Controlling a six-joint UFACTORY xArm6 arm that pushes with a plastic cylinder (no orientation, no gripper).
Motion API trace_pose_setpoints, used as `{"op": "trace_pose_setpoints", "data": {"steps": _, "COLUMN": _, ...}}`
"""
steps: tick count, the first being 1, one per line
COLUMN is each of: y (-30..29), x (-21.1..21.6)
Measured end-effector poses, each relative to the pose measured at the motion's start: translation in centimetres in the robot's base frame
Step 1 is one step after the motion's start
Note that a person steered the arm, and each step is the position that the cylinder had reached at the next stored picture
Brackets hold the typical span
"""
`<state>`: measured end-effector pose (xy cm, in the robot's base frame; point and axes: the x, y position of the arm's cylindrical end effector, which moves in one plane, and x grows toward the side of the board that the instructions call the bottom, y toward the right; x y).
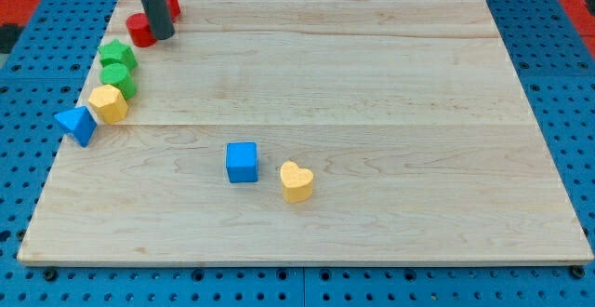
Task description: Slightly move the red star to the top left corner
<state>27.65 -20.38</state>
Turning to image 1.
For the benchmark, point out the red star block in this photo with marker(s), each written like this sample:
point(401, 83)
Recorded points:
point(174, 9)

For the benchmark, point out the green star block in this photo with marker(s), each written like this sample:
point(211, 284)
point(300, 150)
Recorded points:
point(117, 52)

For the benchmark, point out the light wooden board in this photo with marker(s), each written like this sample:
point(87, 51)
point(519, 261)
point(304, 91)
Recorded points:
point(409, 113)

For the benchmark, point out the yellow heart block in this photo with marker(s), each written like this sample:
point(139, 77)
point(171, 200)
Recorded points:
point(297, 182)

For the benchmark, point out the blue cube block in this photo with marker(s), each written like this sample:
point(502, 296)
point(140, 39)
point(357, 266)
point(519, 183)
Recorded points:
point(242, 162)

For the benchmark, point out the red cylinder block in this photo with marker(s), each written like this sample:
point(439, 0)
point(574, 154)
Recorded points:
point(139, 30)

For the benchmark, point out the yellow hexagon block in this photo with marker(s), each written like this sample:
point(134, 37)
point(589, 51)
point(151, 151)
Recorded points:
point(108, 104)

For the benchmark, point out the green cylinder block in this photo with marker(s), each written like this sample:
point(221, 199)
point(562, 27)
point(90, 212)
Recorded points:
point(118, 75)

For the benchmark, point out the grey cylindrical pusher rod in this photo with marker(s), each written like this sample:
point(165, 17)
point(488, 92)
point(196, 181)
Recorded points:
point(157, 12)

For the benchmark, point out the blue triangular prism block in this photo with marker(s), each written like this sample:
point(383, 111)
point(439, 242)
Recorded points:
point(77, 123)

